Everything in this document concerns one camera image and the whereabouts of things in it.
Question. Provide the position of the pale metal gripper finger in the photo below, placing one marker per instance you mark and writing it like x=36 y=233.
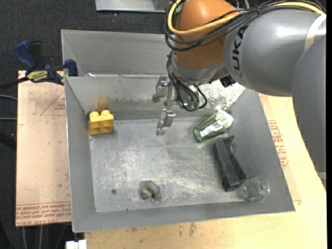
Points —
x=164 y=122
x=160 y=89

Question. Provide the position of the clear green-tinted glass cup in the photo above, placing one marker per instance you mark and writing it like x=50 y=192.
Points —
x=211 y=128

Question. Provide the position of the grey metal bin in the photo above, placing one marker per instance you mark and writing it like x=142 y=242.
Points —
x=145 y=162

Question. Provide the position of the yellow toy brick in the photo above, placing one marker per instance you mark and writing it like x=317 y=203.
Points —
x=101 y=123

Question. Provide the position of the grey and tan small toy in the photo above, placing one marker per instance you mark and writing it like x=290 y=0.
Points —
x=150 y=189

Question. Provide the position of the dark green flat block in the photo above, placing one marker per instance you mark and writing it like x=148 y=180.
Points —
x=229 y=165

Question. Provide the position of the brown cardboard board red print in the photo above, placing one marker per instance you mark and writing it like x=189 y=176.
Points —
x=41 y=149

